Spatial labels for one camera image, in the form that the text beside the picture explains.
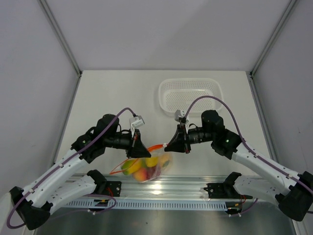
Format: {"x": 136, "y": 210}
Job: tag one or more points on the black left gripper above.
{"x": 136, "y": 149}

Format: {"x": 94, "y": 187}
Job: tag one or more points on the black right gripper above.
{"x": 178, "y": 144}

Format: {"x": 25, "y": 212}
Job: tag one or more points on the yellow lemon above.
{"x": 151, "y": 162}

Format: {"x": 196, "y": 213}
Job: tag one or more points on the green yellow mango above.
{"x": 131, "y": 166}

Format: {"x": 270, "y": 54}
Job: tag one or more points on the clear zip bag orange zipper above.
{"x": 155, "y": 151}

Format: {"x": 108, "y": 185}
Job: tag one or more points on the red orange peach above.
{"x": 141, "y": 175}

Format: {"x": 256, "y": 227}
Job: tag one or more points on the red grape bunch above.
{"x": 153, "y": 172}

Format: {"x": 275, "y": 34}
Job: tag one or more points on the orange with green leaf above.
{"x": 164, "y": 158}

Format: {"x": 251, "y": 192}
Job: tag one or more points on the green apple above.
{"x": 166, "y": 163}

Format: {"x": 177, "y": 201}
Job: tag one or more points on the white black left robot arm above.
{"x": 36, "y": 202}

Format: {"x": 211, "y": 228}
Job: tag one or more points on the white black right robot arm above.
{"x": 290, "y": 191}

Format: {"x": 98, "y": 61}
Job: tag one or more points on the white perforated plastic basket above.
{"x": 178, "y": 93}

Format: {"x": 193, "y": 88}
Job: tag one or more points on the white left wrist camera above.
{"x": 135, "y": 123}

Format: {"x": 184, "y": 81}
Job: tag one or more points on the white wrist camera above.
{"x": 183, "y": 119}
{"x": 135, "y": 123}

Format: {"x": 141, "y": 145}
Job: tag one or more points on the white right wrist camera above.
{"x": 183, "y": 119}

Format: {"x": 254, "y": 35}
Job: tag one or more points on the aluminium mounting rail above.
{"x": 191, "y": 187}

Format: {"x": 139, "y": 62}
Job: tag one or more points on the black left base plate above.
{"x": 110, "y": 188}

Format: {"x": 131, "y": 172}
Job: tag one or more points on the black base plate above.
{"x": 222, "y": 191}
{"x": 110, "y": 188}

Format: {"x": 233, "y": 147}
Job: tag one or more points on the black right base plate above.
{"x": 222, "y": 191}

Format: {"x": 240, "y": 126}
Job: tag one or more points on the white slotted cable duct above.
{"x": 148, "y": 204}

